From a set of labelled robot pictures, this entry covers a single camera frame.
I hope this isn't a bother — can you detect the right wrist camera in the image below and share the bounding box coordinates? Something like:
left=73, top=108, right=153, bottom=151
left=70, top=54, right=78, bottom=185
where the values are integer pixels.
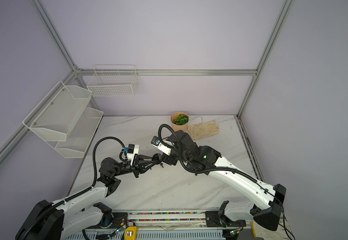
left=151, top=136, right=175, bottom=156

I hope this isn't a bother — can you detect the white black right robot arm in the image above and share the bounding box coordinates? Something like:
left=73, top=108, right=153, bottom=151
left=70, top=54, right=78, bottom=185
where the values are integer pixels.
left=151, top=131, right=286, bottom=231

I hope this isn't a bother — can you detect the white wire basket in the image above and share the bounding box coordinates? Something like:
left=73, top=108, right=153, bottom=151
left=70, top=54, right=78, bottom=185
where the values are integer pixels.
left=87, top=65, right=139, bottom=97

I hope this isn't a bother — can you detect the black round charging case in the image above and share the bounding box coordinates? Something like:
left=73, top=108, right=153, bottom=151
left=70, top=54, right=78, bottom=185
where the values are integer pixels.
left=152, top=154, right=162, bottom=164

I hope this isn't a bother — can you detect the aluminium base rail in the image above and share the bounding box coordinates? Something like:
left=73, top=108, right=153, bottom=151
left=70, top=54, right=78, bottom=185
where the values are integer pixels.
left=80, top=208, right=285, bottom=232

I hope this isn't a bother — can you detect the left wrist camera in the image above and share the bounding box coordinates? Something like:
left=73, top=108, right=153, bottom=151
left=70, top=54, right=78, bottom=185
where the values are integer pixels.
left=124, top=144, right=140, bottom=166

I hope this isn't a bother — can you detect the yellow tag box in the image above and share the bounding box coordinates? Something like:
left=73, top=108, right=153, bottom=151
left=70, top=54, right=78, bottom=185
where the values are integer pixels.
left=124, top=226, right=137, bottom=240

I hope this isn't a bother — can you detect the white mesh lower shelf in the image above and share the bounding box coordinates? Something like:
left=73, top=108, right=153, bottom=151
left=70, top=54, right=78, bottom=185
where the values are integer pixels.
left=54, top=108, right=103, bottom=159

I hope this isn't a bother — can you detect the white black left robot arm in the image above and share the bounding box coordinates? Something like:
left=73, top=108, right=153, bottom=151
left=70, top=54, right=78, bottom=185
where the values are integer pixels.
left=15, top=137, right=171, bottom=240

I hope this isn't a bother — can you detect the orange pot with green plant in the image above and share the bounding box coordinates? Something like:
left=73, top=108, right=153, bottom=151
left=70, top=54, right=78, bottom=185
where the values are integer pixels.
left=171, top=112, right=189, bottom=132

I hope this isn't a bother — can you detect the white mesh upper shelf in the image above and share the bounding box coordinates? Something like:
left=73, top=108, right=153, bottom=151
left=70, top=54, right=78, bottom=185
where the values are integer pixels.
left=22, top=81, right=93, bottom=142

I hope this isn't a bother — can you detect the white mesh shelf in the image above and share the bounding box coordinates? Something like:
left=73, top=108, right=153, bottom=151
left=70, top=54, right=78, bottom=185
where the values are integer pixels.
left=22, top=81, right=93, bottom=142
left=54, top=108, right=103, bottom=159

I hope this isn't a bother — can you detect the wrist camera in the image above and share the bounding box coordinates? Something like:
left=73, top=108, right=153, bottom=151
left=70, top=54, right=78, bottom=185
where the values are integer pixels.
left=124, top=144, right=140, bottom=166
left=151, top=136, right=175, bottom=156

